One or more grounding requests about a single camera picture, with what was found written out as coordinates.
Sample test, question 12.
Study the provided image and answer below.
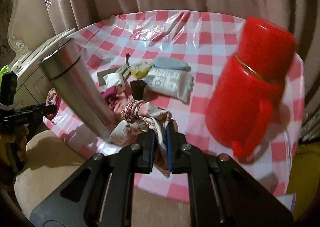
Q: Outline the red white checkered tablecloth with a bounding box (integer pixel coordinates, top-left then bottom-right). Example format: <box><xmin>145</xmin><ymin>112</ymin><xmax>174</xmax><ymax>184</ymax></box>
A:
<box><xmin>43</xmin><ymin>9</ymin><xmax>306</xmax><ymax>204</ymax></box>

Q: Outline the yellow cushion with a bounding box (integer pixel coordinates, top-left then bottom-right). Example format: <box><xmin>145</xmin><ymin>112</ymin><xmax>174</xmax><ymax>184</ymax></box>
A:
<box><xmin>287</xmin><ymin>142</ymin><xmax>319</xmax><ymax>221</ymax></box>

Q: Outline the red white patterned scarf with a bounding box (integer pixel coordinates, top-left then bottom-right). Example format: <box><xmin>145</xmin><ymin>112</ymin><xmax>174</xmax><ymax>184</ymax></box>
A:
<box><xmin>110</xmin><ymin>100</ymin><xmax>172</xmax><ymax>178</ymax></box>

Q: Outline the pink floral fabric pouch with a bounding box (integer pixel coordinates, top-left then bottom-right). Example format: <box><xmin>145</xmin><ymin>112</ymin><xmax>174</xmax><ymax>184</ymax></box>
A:
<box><xmin>46</xmin><ymin>89</ymin><xmax>61</xmax><ymax>125</ymax></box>

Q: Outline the red plastic thermos jug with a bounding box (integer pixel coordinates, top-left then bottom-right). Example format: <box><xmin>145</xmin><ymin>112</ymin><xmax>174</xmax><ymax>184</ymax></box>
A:
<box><xmin>205</xmin><ymin>16</ymin><xmax>296</xmax><ymax>159</ymax></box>

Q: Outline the yellow round sponge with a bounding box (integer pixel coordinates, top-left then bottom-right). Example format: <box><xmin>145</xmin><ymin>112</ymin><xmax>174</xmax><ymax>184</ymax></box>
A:
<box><xmin>130</xmin><ymin>60</ymin><xmax>151</xmax><ymax>79</ymax></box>

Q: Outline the white printed tissue pack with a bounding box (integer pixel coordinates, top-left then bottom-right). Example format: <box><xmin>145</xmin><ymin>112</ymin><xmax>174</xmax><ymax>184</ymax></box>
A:
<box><xmin>143</xmin><ymin>67</ymin><xmax>194</xmax><ymax>104</ymax></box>

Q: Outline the steel thermos bottle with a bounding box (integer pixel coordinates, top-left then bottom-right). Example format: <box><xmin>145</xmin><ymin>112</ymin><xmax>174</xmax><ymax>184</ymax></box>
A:
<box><xmin>40</xmin><ymin>38</ymin><xmax>116</xmax><ymax>141</ymax></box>

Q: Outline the light blue plush pouch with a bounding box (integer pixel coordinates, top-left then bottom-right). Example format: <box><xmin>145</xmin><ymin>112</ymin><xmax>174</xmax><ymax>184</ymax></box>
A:
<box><xmin>151</xmin><ymin>57</ymin><xmax>189</xmax><ymax>71</ymax></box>

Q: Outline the pink cloth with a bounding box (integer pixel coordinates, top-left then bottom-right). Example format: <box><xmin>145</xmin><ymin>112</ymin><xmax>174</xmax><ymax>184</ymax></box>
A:
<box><xmin>101</xmin><ymin>72</ymin><xmax>134</xmax><ymax>121</ymax></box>

